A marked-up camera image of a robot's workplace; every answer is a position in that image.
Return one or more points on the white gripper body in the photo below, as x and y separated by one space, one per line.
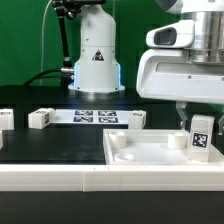
168 75

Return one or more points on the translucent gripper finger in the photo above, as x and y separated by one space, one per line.
181 110

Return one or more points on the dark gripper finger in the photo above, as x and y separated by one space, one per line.
221 125

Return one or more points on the white square table top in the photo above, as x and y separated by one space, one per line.
152 147

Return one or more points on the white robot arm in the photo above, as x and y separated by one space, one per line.
97 71

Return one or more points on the white marker tag sheet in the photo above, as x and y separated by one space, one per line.
69 116

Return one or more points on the white U-shaped workspace fence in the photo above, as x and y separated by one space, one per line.
87 178

